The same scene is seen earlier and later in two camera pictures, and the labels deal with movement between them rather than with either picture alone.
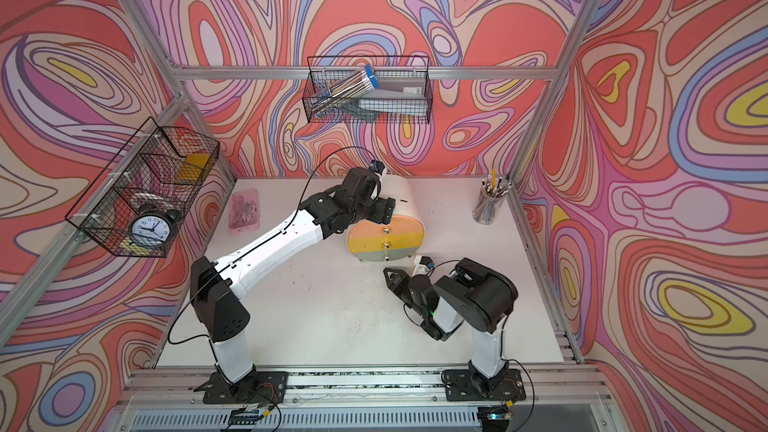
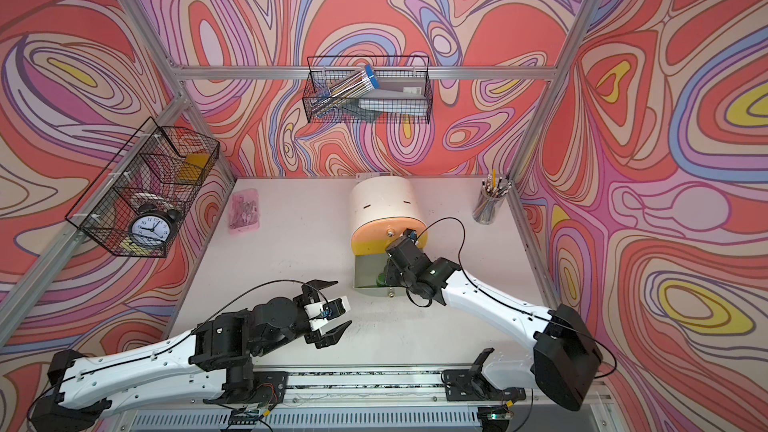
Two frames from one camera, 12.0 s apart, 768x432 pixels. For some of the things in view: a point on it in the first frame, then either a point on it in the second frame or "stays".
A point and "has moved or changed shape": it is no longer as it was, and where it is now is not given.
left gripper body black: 360,211 → 302,326
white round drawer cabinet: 398,240 stays
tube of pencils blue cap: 349,89 stays
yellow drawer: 385,242 stays
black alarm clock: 152,228 stays
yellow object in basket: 193,166 stays
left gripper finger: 382,210 → 333,336
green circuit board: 245,416 stays
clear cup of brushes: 493,189 stays
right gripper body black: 420,307 → 394,276
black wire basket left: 136,205 stays
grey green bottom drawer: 385,255 has moved or changed shape
